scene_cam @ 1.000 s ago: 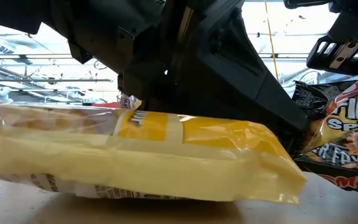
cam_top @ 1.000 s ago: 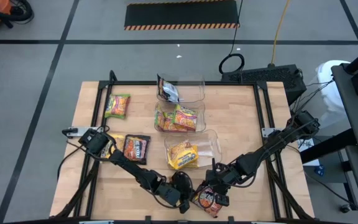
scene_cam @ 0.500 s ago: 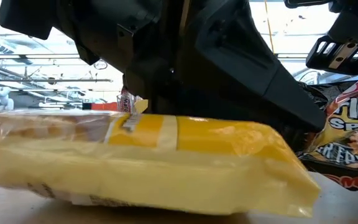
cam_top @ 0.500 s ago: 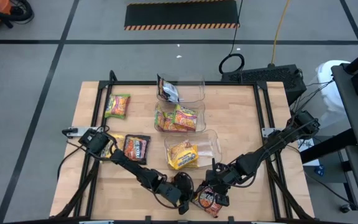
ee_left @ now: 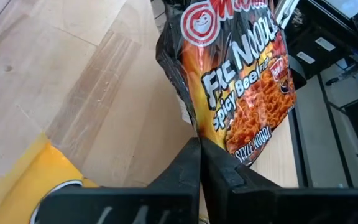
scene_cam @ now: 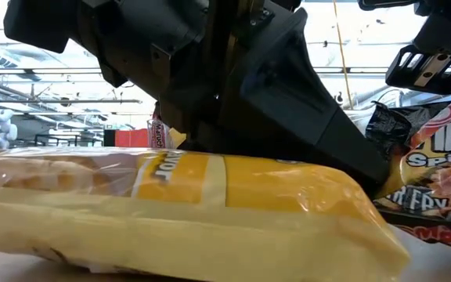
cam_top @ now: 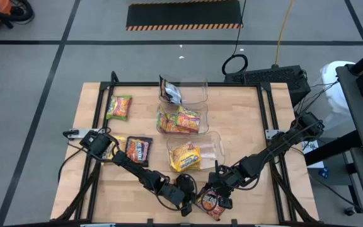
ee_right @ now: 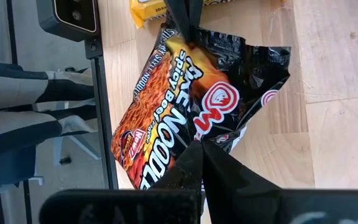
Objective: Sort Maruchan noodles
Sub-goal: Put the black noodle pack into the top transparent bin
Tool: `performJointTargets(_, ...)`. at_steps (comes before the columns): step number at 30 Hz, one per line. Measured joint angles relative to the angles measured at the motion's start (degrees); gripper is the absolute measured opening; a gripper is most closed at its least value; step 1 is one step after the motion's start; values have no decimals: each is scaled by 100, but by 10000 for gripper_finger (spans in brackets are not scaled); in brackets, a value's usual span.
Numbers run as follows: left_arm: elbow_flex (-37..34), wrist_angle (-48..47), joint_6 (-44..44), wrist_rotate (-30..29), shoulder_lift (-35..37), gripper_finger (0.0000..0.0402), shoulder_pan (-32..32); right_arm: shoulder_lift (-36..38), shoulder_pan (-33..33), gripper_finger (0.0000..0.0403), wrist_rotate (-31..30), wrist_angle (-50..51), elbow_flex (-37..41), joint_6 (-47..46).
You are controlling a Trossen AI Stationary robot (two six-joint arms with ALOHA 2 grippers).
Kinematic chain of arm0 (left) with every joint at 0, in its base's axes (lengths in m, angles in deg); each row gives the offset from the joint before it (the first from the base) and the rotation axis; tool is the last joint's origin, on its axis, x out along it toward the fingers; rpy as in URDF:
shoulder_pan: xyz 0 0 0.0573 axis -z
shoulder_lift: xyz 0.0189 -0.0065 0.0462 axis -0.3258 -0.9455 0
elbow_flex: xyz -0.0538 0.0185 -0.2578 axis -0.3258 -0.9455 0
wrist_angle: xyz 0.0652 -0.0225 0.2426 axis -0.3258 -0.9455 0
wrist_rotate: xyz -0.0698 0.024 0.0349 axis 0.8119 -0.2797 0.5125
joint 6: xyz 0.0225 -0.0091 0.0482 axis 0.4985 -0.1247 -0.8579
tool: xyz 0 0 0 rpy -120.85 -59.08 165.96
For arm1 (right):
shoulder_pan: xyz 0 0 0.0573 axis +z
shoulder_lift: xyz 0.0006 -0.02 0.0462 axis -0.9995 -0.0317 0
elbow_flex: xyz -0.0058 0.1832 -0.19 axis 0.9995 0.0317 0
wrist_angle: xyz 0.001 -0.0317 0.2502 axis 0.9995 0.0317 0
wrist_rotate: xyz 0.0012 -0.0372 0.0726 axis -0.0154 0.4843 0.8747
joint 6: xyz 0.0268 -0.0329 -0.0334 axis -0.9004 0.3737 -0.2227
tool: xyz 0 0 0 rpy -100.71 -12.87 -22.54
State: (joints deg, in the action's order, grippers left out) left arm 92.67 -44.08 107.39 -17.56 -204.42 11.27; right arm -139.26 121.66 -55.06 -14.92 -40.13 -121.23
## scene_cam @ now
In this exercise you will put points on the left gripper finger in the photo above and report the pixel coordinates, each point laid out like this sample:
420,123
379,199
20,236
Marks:
288,102
194,121

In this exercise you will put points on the lime chili shrimp ramen pack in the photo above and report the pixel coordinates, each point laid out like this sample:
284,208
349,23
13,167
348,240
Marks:
157,133

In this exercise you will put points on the black fire noodle ramen pack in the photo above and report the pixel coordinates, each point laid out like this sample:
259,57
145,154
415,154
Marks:
444,172

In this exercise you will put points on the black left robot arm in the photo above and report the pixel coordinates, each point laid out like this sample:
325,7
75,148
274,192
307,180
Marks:
37,23

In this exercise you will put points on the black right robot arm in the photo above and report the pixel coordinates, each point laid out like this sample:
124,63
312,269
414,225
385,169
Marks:
386,4

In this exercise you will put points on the small black ceiling reel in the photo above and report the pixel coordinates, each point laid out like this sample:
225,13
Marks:
339,98

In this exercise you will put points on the red fabric partition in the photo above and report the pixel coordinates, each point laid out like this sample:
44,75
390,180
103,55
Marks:
131,138

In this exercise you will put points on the black partition panel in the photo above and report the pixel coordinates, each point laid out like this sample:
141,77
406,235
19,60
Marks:
109,138

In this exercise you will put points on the white robot figure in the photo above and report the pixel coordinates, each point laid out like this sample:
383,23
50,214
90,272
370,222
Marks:
0,131

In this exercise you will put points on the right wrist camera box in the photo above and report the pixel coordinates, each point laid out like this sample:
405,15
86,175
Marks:
425,70

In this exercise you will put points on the long ceiling light rail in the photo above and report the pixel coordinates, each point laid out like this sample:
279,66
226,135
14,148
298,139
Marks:
33,71

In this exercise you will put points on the black metal rack frame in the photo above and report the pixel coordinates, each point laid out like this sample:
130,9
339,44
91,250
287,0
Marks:
69,139

